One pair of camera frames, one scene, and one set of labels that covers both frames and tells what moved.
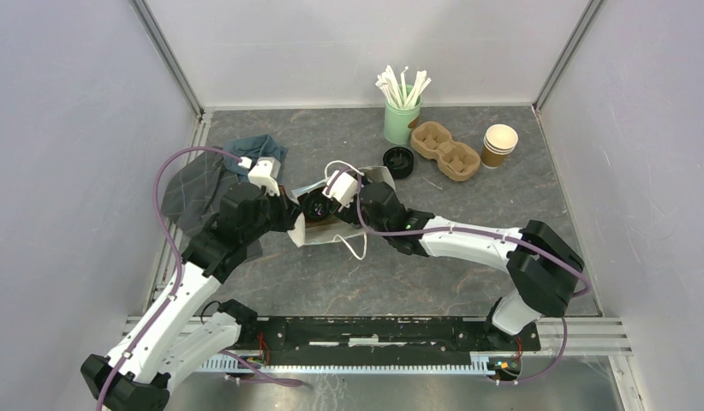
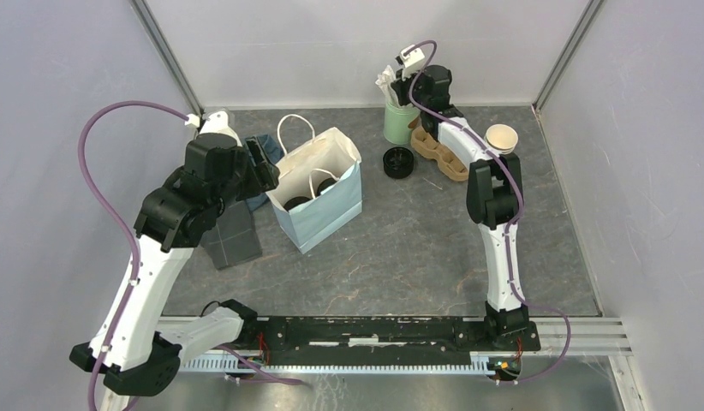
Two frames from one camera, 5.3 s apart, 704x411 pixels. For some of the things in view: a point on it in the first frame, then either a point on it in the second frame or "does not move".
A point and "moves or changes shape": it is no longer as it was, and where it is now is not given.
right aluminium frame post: (575, 36) does not move
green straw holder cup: (398, 122) does not move
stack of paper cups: (499, 140) does not move
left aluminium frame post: (158, 40) does not move
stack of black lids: (399, 161) does not move
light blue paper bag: (307, 232) → (319, 184)
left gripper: (289, 211) → (265, 175)
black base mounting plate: (379, 340) does not move
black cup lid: (315, 206) moves or changes shape
